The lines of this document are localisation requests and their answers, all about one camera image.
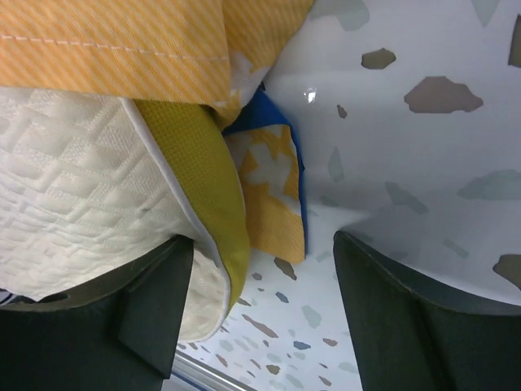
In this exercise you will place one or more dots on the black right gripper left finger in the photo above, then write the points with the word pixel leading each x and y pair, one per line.
pixel 118 331

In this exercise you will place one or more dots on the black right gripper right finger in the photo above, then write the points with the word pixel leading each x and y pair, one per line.
pixel 412 332

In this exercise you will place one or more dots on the aluminium mounting rail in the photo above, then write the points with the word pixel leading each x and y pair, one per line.
pixel 190 374

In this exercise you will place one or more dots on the cream quilted pillow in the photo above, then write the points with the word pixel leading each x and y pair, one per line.
pixel 90 183

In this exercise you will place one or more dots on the orange mickey mouse pillowcase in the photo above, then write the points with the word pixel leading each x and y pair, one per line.
pixel 214 54

